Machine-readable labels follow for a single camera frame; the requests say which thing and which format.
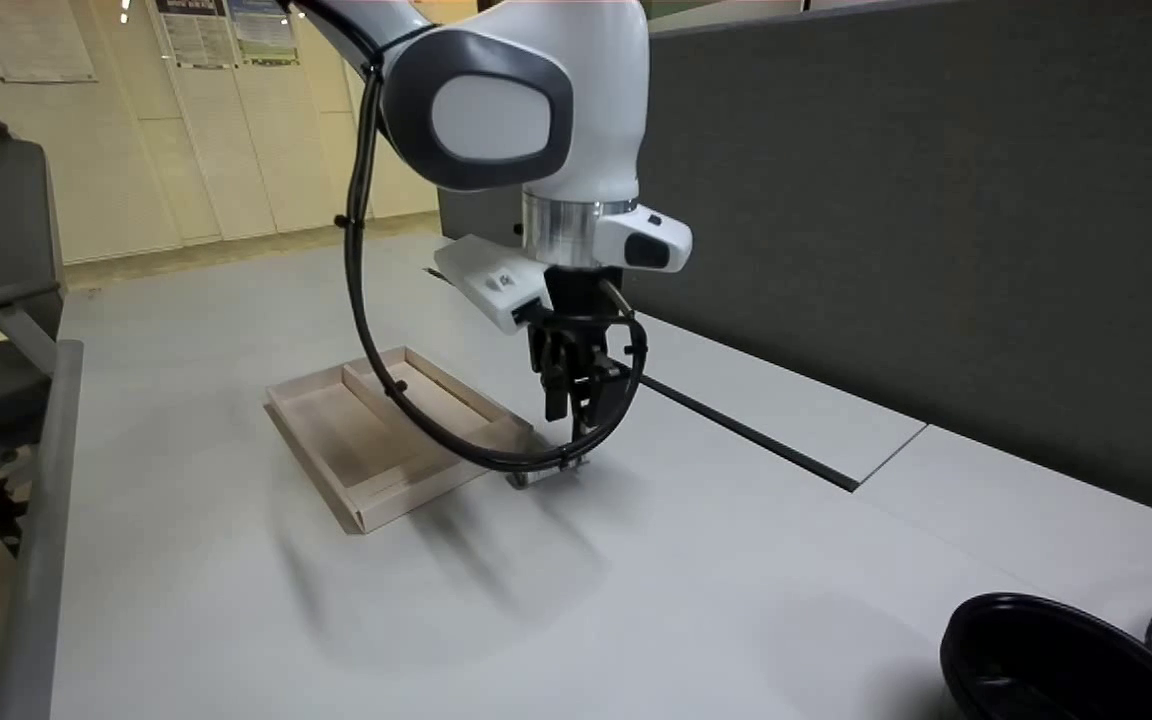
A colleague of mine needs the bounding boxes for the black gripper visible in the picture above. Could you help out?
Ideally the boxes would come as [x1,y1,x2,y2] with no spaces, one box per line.
[525,264,641,449]

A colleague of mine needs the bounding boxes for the light wooden two-compartment tray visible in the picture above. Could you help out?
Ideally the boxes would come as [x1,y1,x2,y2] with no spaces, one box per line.
[261,342,544,538]

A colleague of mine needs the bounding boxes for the black round device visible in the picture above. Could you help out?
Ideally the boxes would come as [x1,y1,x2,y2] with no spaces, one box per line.
[939,591,1152,720]

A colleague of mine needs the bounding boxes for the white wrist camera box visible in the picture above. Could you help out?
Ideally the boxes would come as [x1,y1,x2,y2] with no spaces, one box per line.
[425,232,555,336]

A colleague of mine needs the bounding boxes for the grey table cable cover panel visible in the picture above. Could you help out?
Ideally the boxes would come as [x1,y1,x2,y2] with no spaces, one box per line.
[625,311,932,494]

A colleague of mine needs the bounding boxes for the black robot arm cable loop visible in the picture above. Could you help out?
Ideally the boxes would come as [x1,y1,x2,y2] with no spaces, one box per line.
[333,74,650,486]

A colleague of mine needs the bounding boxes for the grey fabric partition wall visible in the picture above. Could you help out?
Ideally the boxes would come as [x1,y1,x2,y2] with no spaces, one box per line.
[436,0,1152,530]

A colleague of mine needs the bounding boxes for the wall poster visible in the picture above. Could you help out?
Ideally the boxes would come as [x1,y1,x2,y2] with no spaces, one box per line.
[224,0,304,68]
[152,0,240,70]

